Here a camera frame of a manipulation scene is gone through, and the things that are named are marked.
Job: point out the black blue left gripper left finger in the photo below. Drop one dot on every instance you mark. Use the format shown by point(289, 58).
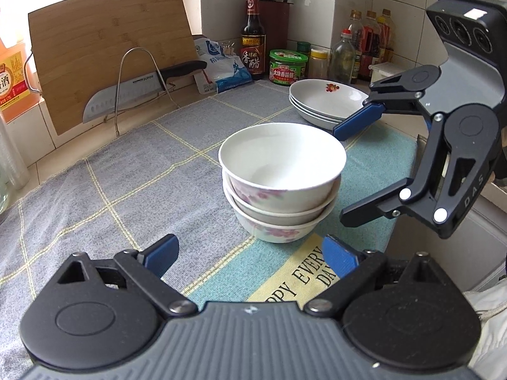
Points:
point(145, 270)

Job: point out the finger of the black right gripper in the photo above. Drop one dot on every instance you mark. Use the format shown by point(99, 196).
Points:
point(384, 203)

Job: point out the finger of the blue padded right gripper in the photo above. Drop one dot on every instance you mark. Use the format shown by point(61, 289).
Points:
point(358, 121)

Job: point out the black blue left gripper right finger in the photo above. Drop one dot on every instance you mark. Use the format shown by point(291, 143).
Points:
point(358, 272)

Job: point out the white porcelain bowl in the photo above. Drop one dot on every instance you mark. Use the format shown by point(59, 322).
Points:
point(282, 167)

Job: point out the stack of white plates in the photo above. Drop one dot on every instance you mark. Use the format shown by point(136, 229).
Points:
point(323, 103)

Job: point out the clear oil bottle red cap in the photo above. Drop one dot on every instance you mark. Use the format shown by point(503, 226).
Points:
point(342, 59)

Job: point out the yellow lidded spice jar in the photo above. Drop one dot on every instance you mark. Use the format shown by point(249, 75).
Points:
point(318, 64)

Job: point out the yellow oil bottle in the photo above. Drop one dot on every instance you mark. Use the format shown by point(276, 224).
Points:
point(387, 27)

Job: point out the dark sauce bottle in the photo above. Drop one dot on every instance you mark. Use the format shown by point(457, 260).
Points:
point(370, 45)

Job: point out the bottom floral bowl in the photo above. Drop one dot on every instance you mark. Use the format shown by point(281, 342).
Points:
point(279, 234)

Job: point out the grey checked table cloth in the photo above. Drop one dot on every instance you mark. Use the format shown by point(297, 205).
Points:
point(163, 177)

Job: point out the green lidded sauce jar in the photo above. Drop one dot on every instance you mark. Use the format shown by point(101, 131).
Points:
point(286, 67)

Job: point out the dark vinegar bottle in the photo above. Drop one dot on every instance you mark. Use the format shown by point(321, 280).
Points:
point(253, 42)

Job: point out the red knife block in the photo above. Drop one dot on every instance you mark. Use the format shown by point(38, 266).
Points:
point(275, 17)

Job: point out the white blue salt bag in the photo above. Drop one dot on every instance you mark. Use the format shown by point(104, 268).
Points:
point(223, 72)

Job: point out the stack of plastic cups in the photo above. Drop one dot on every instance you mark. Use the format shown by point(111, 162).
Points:
point(12, 163)

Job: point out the orange cooking wine jug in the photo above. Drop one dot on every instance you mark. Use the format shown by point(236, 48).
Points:
point(16, 97)

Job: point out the bamboo cutting board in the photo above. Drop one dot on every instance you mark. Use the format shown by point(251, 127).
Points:
point(83, 46)

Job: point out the metal wire board stand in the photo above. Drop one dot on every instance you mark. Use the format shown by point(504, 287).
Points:
point(150, 78)

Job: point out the santoku knife black handle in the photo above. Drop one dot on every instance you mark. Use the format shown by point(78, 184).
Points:
point(102, 102)

